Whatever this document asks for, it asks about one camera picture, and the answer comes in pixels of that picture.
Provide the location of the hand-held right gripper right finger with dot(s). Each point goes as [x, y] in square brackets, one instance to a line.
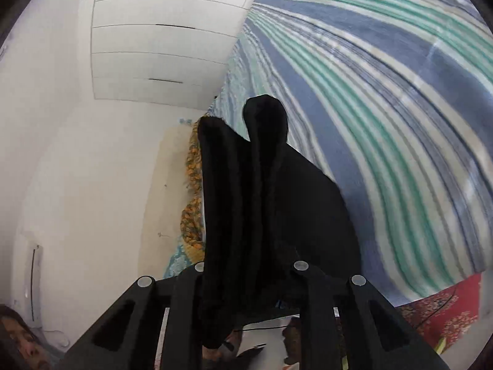
[310, 289]

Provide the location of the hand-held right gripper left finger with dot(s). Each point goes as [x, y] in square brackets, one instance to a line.
[188, 289]

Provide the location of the black pants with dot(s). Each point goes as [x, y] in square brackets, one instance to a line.
[246, 200]

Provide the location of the teal patterned pillow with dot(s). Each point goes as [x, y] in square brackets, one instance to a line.
[181, 264]

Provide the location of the orange floral blanket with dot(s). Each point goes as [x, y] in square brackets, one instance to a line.
[194, 219]

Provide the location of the white furniture piece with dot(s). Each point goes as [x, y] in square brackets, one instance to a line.
[265, 349]

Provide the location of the beige padded headboard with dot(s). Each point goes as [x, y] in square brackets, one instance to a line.
[169, 200]

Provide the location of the red patterned rug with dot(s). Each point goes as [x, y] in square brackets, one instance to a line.
[443, 312]

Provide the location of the green flat object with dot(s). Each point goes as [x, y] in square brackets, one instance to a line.
[441, 346]

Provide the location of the person's head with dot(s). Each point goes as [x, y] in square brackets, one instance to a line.
[23, 347]

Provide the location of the striped bed sheet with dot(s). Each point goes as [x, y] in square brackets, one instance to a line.
[385, 104]

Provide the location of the white wardrobe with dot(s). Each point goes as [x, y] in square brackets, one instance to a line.
[165, 27]

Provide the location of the white wall fixture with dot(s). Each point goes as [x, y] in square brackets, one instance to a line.
[34, 277]

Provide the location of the small wall sticker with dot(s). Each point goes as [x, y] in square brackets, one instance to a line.
[185, 121]

